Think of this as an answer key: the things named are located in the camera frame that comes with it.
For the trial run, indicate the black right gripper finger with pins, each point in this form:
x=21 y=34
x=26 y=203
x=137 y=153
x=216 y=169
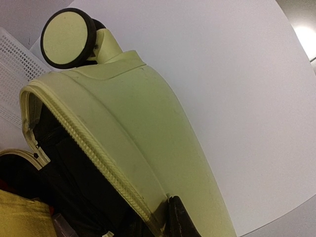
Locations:
x=179 y=221

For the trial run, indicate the pale green hard-shell suitcase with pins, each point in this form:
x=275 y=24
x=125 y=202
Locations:
x=109 y=142

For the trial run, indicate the yellow cloth garment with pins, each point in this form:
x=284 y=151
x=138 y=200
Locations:
x=22 y=217

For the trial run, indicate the white perforated plastic basket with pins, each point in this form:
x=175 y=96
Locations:
x=18 y=66

